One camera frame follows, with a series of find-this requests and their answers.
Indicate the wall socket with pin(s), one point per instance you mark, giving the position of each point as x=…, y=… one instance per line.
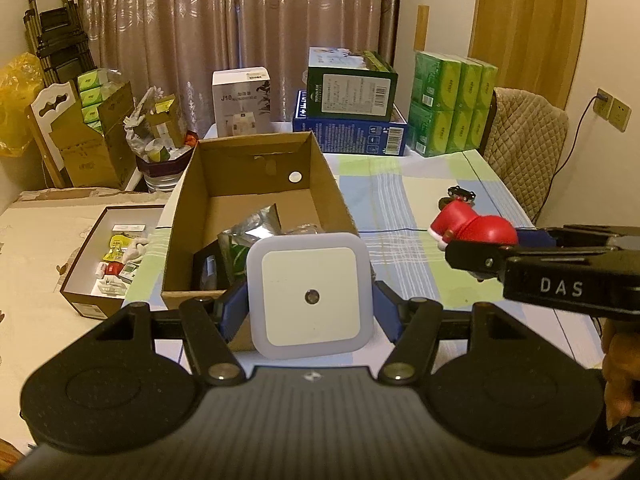
x=615, y=110

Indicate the small brown carton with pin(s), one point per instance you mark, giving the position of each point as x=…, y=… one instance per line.
x=167, y=120

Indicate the yellow plastic bag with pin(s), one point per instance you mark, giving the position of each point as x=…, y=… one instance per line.
x=17, y=105

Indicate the black shaver box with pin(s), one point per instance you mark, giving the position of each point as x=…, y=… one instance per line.
x=210, y=270

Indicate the black folding trolley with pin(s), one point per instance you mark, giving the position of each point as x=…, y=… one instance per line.
x=55, y=35

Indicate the person's right hand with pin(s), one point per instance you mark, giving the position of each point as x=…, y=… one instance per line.
x=625, y=375

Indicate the white carton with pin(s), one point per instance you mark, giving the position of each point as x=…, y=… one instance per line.
x=240, y=105

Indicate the silver foil bag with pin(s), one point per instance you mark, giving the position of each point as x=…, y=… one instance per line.
x=250, y=240

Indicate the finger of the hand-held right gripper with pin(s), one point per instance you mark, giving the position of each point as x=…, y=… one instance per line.
x=537, y=238
x=475, y=260

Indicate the dark green carton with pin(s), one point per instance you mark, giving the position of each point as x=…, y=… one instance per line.
x=350, y=95

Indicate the white square night light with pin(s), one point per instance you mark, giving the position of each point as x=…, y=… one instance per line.
x=310, y=270

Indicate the small black toy car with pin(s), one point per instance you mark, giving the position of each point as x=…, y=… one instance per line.
x=461, y=193

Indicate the brown curtain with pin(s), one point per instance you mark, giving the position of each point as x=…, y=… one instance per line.
x=225, y=35

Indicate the assorted small packets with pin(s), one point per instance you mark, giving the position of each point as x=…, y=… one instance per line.
x=120, y=260

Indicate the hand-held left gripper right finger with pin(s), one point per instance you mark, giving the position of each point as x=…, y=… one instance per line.
x=389, y=312

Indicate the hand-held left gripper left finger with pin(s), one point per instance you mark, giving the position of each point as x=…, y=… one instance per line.
x=235, y=310

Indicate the checked tablecloth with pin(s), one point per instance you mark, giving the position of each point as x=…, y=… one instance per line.
x=400, y=200

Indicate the cardboard carton with tissue packs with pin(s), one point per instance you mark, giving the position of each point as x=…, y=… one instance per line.
x=95, y=155

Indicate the cardboard box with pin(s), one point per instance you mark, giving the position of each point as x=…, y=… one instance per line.
x=250, y=170

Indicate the chair with quilted cover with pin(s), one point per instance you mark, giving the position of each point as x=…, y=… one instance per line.
x=525, y=145

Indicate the red boot toy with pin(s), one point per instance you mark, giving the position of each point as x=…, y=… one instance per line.
x=480, y=227

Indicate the wooden strip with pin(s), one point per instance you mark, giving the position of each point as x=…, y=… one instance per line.
x=422, y=30

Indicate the cream patterned cloth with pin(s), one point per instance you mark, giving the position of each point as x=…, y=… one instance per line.
x=35, y=270

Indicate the blue carton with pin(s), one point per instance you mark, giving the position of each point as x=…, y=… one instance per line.
x=345, y=135

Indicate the brown shallow box tray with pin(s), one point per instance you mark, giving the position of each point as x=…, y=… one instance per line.
x=80, y=280

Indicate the green tissue multipack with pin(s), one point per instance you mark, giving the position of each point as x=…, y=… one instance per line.
x=450, y=110

